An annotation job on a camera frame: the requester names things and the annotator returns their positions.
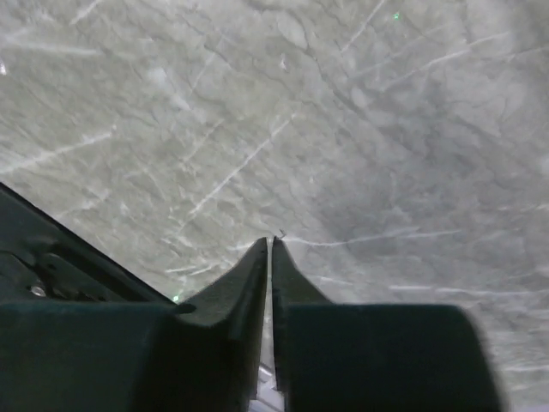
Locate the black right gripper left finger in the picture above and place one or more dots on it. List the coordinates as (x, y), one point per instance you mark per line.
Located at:
(100, 355)

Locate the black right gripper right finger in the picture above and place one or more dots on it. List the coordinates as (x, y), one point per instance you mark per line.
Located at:
(373, 357)

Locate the black base crossbar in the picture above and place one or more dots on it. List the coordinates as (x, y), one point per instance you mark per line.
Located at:
(41, 258)

